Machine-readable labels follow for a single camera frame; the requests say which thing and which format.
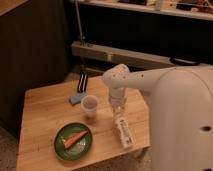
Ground orange carrot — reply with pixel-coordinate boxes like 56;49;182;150
63;131;87;148

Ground cluttered shelf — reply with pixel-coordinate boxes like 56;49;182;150
69;0;213;21

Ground grey base beam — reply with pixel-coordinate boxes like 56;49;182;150
71;41;175;69

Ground blue sponge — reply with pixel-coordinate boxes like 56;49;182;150
69;92;86;105

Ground metal pole stand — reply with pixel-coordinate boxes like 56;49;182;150
74;0;86;73

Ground black striped object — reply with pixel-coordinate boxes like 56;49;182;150
77;74;88;93

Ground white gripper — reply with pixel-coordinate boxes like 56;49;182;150
108;87;126;112

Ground dark cabinet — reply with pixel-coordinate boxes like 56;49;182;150
0;0;69;137

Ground white plastic bottle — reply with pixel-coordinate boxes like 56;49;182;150
114;114;134;149

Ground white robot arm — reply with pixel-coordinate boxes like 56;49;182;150
102;64;213;171

